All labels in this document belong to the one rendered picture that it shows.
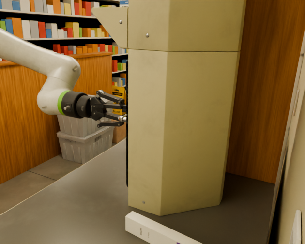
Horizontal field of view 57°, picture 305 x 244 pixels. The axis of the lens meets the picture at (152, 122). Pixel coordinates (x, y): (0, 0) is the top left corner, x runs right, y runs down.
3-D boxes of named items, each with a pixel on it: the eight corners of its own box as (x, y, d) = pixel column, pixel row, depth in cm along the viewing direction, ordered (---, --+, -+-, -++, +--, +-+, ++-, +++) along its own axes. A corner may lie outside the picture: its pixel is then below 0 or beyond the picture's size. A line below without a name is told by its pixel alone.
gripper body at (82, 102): (76, 120, 96) (98, 124, 92) (75, 96, 93) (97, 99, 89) (90, 114, 102) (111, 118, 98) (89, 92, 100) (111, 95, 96)
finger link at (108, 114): (93, 110, 94) (93, 114, 94) (121, 119, 89) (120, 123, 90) (100, 108, 97) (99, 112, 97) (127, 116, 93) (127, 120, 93)
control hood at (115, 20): (175, 44, 99) (176, 14, 96) (127, 49, 71) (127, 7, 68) (146, 43, 104) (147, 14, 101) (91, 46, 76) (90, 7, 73)
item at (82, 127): (115, 124, 347) (115, 98, 337) (84, 139, 296) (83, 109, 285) (89, 118, 365) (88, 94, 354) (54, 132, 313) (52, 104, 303)
